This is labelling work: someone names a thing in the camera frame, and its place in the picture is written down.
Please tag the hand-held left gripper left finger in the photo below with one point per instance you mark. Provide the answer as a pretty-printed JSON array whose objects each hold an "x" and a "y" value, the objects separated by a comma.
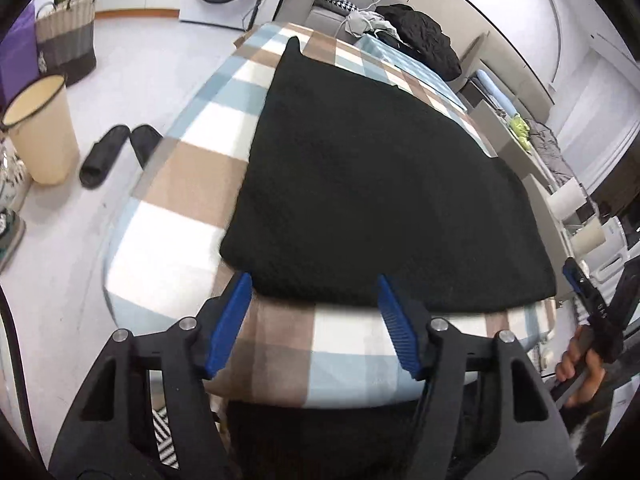
[{"x": 230, "y": 325}]

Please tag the large lime green toy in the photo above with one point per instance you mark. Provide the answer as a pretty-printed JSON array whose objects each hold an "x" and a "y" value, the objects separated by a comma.
[{"x": 517, "y": 125}]

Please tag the grey cabinet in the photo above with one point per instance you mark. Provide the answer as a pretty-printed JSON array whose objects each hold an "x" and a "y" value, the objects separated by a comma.
[
  {"x": 547, "y": 240},
  {"x": 500, "y": 140}
]

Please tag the cream waste bin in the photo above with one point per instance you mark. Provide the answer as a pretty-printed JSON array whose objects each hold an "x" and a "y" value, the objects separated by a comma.
[{"x": 40, "y": 130}]

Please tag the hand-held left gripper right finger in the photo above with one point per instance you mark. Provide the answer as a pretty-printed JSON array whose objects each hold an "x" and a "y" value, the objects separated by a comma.
[{"x": 395, "y": 325}]

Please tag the person's right forearm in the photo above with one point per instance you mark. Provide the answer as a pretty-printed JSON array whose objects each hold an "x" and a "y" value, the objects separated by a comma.
[{"x": 587, "y": 435}]

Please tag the white paper towel roll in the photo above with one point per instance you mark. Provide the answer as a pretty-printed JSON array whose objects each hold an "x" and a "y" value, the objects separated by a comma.
[{"x": 565, "y": 200}]

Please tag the person's right hand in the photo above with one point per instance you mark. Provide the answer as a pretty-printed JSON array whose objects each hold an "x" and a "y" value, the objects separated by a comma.
[{"x": 570, "y": 360}]

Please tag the black quilted coat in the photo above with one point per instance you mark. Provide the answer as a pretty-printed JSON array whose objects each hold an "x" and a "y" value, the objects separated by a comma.
[{"x": 425, "y": 35}]

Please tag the beige padded headboard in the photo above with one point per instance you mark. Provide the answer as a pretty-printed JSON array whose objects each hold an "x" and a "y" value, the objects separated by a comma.
[{"x": 500, "y": 60}]

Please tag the purple bag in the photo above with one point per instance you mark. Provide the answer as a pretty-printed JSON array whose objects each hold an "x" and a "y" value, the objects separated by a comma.
[{"x": 17, "y": 55}]

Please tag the light blue pillow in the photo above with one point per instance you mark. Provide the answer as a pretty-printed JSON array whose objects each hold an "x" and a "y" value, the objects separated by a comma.
[{"x": 492, "y": 90}]

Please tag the teal checked cloth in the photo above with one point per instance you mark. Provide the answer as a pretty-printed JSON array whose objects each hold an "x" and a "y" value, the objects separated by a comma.
[{"x": 400, "y": 62}]

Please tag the black white striped mat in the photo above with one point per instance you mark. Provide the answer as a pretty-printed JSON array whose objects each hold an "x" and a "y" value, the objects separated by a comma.
[{"x": 165, "y": 440}]

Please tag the woven basket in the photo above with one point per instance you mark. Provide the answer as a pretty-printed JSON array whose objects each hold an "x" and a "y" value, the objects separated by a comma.
[{"x": 67, "y": 35}]

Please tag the black knit sweater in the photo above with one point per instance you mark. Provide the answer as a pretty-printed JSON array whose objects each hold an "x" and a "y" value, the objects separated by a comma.
[{"x": 375, "y": 185}]

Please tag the grey sofa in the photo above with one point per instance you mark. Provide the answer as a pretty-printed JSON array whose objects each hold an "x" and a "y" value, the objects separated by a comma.
[{"x": 305, "y": 10}]

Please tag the small lime green toy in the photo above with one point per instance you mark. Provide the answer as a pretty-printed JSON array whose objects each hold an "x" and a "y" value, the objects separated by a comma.
[{"x": 524, "y": 142}]

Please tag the black white striped cushion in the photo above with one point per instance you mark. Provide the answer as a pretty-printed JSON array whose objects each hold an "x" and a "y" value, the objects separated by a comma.
[{"x": 337, "y": 4}]

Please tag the green iron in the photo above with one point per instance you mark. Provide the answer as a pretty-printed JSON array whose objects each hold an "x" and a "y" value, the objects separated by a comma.
[{"x": 10, "y": 240}]

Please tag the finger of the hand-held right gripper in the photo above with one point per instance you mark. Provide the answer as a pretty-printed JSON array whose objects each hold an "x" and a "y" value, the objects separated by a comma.
[{"x": 580, "y": 282}]

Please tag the black slipper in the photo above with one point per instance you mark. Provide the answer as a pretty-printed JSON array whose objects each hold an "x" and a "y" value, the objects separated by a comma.
[
  {"x": 102, "y": 157},
  {"x": 146, "y": 142}
]

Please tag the grey padded jacket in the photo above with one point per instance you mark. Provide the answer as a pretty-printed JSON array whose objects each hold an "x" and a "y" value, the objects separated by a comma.
[{"x": 550, "y": 155}]

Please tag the grey white clothes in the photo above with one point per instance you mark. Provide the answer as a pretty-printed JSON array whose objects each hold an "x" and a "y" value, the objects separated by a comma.
[{"x": 367, "y": 24}]

